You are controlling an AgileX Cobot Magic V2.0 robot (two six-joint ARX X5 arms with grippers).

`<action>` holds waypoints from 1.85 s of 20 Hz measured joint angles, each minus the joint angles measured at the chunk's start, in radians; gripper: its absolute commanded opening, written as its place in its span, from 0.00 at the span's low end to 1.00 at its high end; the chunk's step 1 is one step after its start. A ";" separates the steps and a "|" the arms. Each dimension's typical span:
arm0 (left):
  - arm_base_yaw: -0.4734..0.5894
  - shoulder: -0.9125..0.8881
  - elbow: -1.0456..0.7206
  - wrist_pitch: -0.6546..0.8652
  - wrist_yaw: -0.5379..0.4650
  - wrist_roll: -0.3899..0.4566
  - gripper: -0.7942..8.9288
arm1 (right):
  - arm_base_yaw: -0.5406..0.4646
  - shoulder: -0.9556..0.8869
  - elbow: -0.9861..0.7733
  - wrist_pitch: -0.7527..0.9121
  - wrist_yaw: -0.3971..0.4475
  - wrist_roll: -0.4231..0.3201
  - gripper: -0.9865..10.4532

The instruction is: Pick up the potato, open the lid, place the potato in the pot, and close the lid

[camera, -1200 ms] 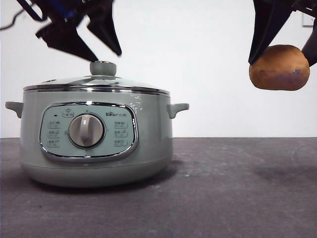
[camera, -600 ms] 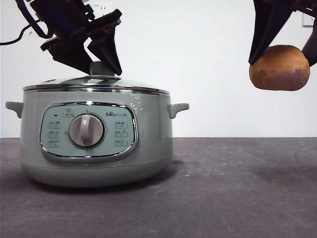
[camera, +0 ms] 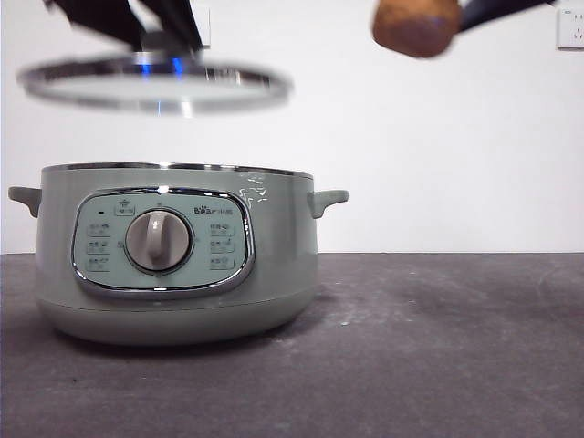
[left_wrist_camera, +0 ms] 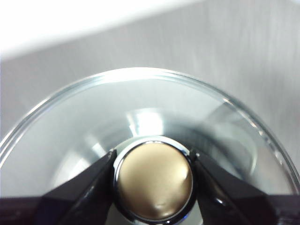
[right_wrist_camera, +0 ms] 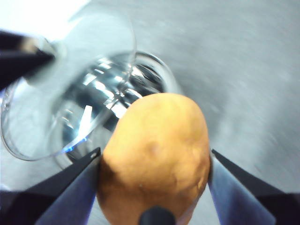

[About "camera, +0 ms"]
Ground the glass lid with green knob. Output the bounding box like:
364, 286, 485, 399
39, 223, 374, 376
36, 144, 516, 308
16, 30, 295, 118

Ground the brown potato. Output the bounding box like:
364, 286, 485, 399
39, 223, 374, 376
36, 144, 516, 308
370, 0, 462, 59

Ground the pale green electric cooking pot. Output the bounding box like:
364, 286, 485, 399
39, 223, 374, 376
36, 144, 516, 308
7, 162, 350, 347

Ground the white wall socket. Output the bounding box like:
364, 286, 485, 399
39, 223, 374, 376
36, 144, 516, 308
195, 5, 213, 49
556, 7, 584, 50

